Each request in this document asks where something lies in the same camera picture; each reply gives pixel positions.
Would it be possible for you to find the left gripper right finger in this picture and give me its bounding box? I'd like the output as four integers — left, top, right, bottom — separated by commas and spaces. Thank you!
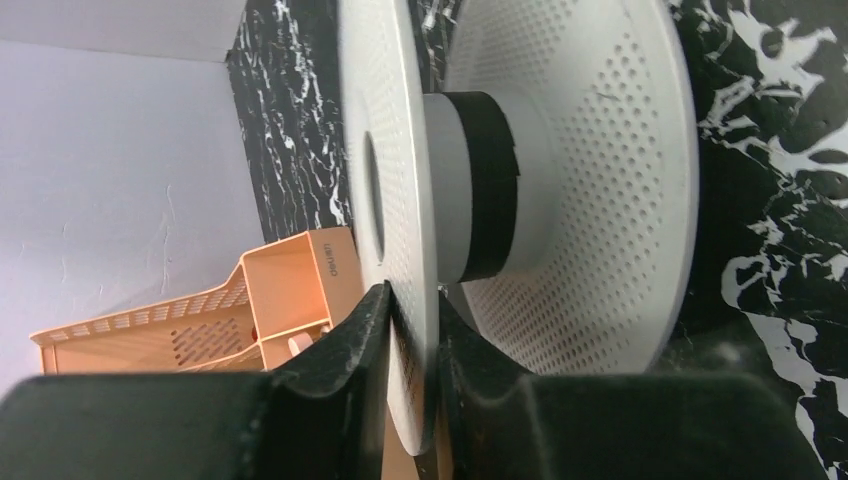
438, 299, 827, 479

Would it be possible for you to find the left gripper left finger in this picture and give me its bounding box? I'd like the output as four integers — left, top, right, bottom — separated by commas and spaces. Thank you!
1, 283, 395, 479

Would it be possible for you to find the white perforated cable spool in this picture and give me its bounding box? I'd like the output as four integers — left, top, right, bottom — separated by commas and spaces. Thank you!
338, 1, 699, 456

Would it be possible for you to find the orange file organizer rack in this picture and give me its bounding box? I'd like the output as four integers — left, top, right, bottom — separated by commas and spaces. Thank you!
29, 227, 455, 480

